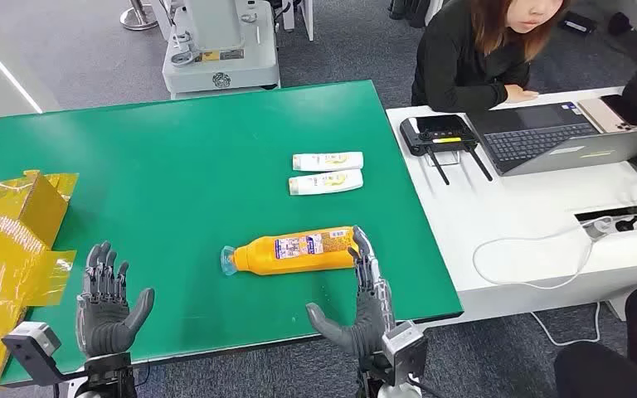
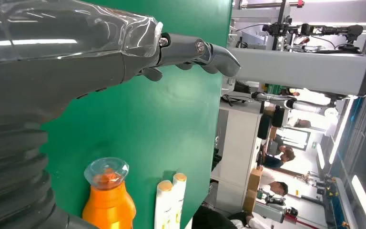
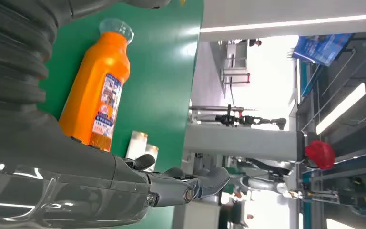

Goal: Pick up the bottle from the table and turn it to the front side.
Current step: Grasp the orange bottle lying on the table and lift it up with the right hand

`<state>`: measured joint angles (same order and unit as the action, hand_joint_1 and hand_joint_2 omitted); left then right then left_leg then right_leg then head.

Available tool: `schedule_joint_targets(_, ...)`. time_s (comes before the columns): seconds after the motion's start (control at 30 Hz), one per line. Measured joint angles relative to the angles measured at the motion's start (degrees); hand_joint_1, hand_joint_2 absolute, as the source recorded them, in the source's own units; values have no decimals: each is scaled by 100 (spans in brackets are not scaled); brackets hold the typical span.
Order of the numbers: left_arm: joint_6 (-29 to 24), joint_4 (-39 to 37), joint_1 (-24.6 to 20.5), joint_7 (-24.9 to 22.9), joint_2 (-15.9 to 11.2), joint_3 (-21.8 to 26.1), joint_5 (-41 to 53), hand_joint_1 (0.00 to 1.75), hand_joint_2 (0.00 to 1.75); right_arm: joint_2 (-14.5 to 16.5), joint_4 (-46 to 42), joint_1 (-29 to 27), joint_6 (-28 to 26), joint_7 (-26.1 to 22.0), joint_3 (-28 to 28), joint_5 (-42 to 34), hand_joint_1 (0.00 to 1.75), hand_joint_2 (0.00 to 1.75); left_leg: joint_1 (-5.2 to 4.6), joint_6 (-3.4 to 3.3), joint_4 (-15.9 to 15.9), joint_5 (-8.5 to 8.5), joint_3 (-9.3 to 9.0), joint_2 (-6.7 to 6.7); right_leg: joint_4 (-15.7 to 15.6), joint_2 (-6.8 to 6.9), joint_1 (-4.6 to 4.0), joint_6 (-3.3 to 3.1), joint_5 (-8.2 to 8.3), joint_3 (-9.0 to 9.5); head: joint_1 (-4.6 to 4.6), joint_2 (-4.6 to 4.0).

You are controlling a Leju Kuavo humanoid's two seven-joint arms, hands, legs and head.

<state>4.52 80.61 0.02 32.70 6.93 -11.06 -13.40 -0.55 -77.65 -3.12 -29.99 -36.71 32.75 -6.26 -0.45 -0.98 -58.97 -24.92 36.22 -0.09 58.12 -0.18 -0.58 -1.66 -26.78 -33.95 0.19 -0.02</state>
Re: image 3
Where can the black tripod rig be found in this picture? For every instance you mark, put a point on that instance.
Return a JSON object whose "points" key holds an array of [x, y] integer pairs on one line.
{"points": [[233, 120]]}

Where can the white light strip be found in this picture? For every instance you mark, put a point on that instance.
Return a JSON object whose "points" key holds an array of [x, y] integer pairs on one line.
{"points": [[296, 22]]}

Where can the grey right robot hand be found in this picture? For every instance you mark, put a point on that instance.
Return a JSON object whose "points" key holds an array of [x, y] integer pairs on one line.
{"points": [[44, 177]]}

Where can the white shampoo bottle gold cap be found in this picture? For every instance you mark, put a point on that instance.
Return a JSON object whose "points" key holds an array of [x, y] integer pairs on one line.
{"points": [[152, 155], [136, 145]]}

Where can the ceiling light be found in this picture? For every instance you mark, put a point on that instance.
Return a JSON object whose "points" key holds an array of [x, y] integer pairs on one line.
{"points": [[341, 109]]}

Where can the red round object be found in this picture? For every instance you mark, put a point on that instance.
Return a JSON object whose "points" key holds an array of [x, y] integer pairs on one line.
{"points": [[320, 155]]}

